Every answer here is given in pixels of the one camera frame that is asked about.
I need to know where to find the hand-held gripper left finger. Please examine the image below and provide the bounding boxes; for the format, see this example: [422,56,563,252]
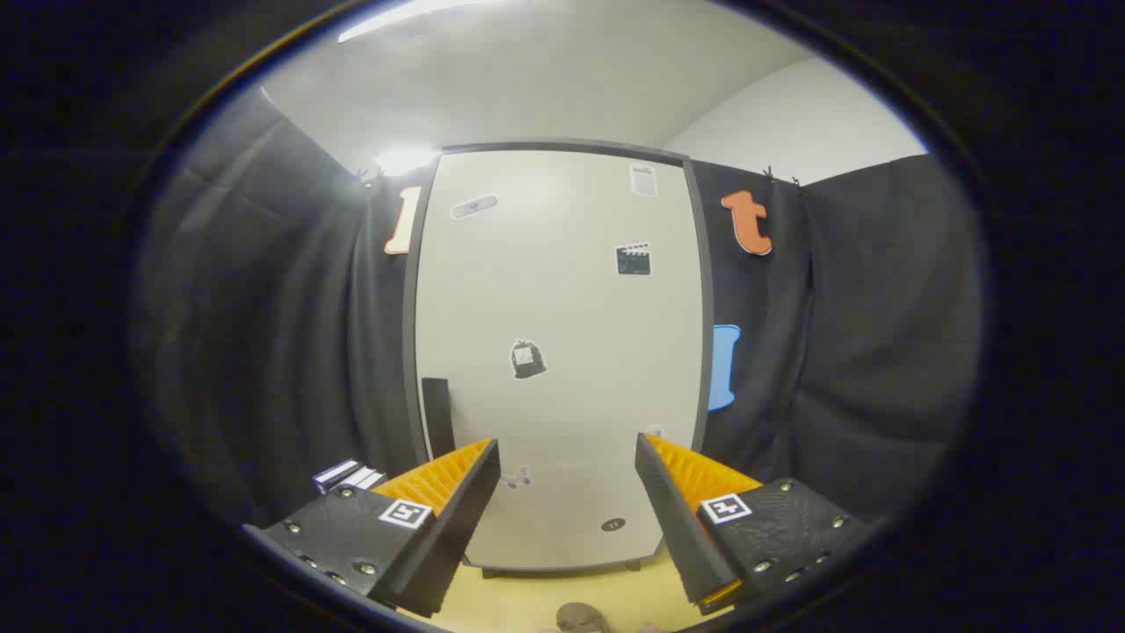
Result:
[242,437,502,619]

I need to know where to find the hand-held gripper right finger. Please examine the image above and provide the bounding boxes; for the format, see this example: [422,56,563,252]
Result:
[635,432,871,616]

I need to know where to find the brown fuzzy shoe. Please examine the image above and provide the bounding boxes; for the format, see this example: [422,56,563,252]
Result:
[555,602,613,633]

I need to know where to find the grey shoe cabinet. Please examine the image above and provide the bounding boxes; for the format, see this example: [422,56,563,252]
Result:
[403,139,715,578]

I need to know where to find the white shoe cabinet door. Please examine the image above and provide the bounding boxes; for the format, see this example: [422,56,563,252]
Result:
[413,149,704,571]

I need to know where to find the blue spined book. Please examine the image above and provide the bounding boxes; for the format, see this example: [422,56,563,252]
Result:
[312,458,363,495]

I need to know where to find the black backdrop cloth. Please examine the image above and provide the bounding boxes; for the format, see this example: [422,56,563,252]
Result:
[132,88,981,528]

